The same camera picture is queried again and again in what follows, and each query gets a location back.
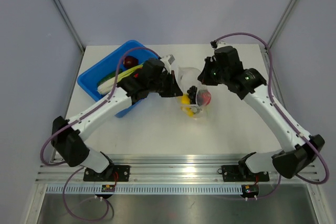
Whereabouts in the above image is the white green leek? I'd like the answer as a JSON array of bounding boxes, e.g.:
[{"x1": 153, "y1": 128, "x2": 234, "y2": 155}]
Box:
[{"x1": 97, "y1": 63, "x2": 145, "y2": 95}]

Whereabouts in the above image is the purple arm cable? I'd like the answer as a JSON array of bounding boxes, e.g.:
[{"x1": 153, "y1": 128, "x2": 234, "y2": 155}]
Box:
[
  {"x1": 39, "y1": 47, "x2": 161, "y2": 221},
  {"x1": 209, "y1": 33, "x2": 330, "y2": 201}
]

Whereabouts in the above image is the blue plastic bin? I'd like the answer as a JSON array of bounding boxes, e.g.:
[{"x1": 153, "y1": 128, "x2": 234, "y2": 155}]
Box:
[{"x1": 77, "y1": 40, "x2": 158, "y2": 118}]

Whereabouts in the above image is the aluminium mounting rail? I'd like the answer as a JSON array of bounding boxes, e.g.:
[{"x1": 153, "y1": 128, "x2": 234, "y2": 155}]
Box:
[{"x1": 35, "y1": 154, "x2": 323, "y2": 184}]

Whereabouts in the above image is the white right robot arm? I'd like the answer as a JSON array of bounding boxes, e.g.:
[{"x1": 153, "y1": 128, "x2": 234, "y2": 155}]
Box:
[{"x1": 198, "y1": 56, "x2": 329, "y2": 180}]

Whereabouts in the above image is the right aluminium frame post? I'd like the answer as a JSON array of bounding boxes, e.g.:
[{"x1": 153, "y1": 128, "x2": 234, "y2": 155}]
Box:
[{"x1": 268, "y1": 0, "x2": 300, "y2": 48}]

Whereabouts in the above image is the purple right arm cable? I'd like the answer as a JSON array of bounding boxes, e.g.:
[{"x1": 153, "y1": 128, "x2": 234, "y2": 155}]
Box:
[{"x1": 209, "y1": 33, "x2": 330, "y2": 201}]

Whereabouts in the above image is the red tomato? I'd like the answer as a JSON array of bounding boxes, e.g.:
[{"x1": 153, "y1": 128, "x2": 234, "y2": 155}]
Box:
[{"x1": 196, "y1": 90, "x2": 212, "y2": 106}]

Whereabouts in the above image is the green cucumber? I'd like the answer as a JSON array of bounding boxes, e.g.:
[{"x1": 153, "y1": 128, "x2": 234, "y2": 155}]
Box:
[{"x1": 97, "y1": 71, "x2": 116, "y2": 86}]

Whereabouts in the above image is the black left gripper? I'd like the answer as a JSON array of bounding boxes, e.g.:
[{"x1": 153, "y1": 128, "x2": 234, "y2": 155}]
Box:
[{"x1": 148, "y1": 70, "x2": 183, "y2": 98}]

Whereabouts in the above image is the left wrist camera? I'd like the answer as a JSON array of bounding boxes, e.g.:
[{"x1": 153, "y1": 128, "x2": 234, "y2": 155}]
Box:
[{"x1": 160, "y1": 55, "x2": 175, "y2": 73}]

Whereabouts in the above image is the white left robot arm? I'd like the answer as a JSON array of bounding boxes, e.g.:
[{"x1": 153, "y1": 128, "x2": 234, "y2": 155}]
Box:
[{"x1": 51, "y1": 55, "x2": 183, "y2": 182}]

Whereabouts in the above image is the black grape bunch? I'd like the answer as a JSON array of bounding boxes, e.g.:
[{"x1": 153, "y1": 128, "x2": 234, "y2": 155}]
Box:
[{"x1": 187, "y1": 86, "x2": 197, "y2": 103}]

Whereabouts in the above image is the clear zip top bag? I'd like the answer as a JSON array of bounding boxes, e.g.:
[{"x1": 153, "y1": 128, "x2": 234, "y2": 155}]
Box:
[{"x1": 177, "y1": 67, "x2": 212, "y2": 120}]

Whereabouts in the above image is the yellow mango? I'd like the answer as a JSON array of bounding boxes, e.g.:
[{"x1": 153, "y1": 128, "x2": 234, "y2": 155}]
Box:
[{"x1": 181, "y1": 94, "x2": 195, "y2": 117}]

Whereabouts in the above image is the aluminium frame post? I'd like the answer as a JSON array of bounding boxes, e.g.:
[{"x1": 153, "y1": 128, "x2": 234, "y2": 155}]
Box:
[
  {"x1": 52, "y1": 0, "x2": 85, "y2": 54},
  {"x1": 268, "y1": 0, "x2": 300, "y2": 48}
]

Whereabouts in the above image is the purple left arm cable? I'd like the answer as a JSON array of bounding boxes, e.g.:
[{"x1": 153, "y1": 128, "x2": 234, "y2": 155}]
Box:
[{"x1": 39, "y1": 47, "x2": 161, "y2": 221}]

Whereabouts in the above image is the dark red onion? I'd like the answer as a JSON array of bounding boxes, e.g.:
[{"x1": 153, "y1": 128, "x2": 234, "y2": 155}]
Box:
[{"x1": 123, "y1": 56, "x2": 139, "y2": 69}]

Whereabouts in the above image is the left aluminium frame post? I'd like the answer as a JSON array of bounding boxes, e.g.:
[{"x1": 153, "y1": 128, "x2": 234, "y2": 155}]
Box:
[{"x1": 52, "y1": 0, "x2": 85, "y2": 54}]

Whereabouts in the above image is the white slotted cable duct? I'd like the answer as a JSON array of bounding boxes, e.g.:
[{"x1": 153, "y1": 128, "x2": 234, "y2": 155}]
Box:
[{"x1": 46, "y1": 184, "x2": 243, "y2": 195}]

